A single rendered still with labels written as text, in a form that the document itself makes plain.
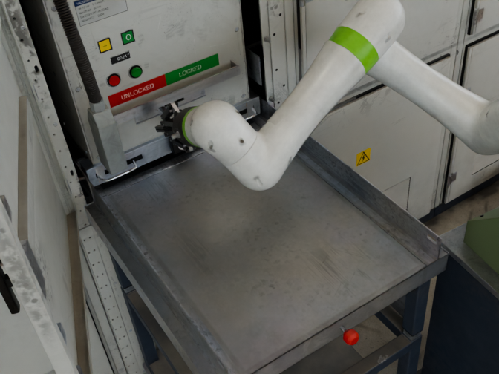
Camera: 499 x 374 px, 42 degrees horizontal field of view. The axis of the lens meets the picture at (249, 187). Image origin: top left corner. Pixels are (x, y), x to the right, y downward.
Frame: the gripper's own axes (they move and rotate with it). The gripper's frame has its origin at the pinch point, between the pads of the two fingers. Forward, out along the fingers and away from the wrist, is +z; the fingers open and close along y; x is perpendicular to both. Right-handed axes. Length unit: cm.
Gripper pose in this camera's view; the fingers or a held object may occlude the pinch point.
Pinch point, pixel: (165, 127)
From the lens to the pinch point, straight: 170.3
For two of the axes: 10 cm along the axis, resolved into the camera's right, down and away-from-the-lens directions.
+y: 3.4, 9.1, 2.4
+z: -4.3, -0.8, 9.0
